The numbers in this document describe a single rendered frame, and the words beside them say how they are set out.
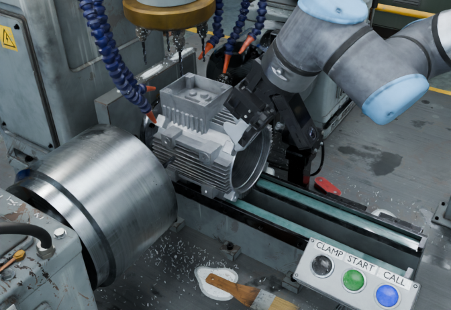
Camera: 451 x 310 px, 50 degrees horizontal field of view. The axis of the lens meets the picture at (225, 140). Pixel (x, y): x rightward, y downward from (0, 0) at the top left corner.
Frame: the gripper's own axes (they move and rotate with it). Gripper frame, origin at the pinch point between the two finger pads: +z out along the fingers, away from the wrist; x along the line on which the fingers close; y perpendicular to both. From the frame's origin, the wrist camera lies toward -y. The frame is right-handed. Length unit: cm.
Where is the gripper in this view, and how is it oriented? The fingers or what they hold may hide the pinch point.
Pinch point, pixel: (242, 148)
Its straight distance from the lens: 94.8
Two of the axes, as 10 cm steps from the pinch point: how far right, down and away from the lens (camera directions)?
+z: -3.9, 5.5, 7.3
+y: -7.3, -6.7, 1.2
